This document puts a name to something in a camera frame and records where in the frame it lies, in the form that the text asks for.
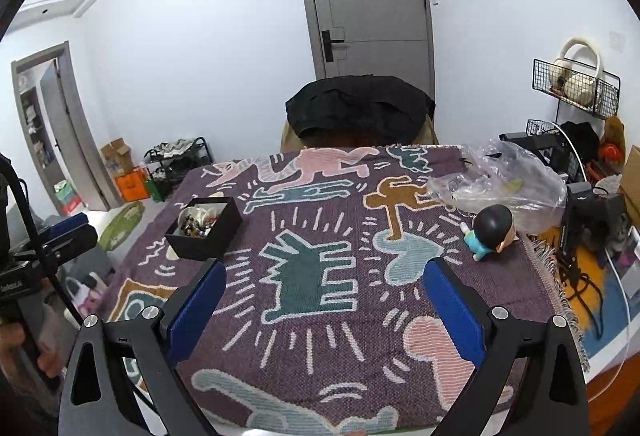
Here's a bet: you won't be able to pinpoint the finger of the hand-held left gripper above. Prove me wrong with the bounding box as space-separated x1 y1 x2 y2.
30 225 99 267
37 212 90 244

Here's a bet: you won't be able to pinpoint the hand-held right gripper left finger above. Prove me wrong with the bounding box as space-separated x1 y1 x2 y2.
59 257 228 436

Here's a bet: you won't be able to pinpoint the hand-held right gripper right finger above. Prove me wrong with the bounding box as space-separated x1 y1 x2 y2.
422 257 591 436

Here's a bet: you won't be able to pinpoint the black jewelry box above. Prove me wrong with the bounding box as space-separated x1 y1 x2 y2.
165 197 244 261

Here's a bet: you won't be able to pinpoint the black-haired toy figure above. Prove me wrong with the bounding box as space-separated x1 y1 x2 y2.
460 204 523 262

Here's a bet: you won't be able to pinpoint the pile of beaded jewelry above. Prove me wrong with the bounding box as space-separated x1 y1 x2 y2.
178 203 223 238

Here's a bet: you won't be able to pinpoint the person's left hand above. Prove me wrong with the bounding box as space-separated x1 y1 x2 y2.
36 348 68 380

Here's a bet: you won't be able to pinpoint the red green box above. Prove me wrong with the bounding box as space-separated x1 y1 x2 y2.
54 181 83 217

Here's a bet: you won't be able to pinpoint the round green mat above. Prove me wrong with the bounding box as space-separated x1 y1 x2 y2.
97 201 146 251

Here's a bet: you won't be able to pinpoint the white tote bag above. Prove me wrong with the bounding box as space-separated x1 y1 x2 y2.
62 273 108 317

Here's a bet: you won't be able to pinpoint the orange box on floor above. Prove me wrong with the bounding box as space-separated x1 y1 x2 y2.
116 167 151 203

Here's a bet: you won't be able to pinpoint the open cardboard box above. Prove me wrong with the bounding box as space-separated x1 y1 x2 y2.
101 138 135 177

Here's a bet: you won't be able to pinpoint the grey side doorway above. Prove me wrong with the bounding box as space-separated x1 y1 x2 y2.
11 43 111 217

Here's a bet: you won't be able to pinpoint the clear plastic bag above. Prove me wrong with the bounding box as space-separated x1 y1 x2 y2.
426 139 568 234

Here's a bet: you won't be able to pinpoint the orange cloth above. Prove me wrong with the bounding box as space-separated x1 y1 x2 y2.
570 236 608 317

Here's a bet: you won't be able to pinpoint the black shoe rack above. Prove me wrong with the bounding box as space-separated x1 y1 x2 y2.
144 137 215 203

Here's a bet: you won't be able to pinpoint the purple printed blanket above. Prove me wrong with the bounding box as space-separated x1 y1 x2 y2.
107 143 591 432

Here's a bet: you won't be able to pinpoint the black desk device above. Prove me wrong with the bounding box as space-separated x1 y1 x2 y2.
560 181 628 267

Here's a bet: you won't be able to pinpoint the tan chair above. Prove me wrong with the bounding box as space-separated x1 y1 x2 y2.
279 113 441 152

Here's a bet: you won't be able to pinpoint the black flat device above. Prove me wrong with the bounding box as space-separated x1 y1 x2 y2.
500 131 571 172

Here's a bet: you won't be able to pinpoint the black bag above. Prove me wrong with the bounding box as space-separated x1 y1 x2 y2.
557 121 601 167

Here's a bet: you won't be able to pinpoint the black cloth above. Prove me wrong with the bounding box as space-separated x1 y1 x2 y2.
286 75 436 146

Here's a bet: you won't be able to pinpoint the brown cardboard box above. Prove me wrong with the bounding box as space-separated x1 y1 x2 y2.
617 145 640 207

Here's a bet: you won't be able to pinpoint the brown plush toy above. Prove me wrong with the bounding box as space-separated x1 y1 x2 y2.
598 116 627 162

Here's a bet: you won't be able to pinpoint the white headphones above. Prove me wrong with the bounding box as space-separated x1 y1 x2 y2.
549 38 607 109

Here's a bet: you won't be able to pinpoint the grey door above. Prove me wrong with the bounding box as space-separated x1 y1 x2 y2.
292 0 436 99

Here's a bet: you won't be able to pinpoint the black cable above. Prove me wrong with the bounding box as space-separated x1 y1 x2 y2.
0 158 83 324

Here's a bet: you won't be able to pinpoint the white cable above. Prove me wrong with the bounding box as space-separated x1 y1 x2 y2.
547 121 632 317

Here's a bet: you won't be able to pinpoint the black wire wall basket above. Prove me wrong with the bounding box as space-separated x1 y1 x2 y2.
532 58 621 119

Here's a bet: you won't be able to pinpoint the black door handle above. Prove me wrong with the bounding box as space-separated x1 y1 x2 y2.
321 30 346 63

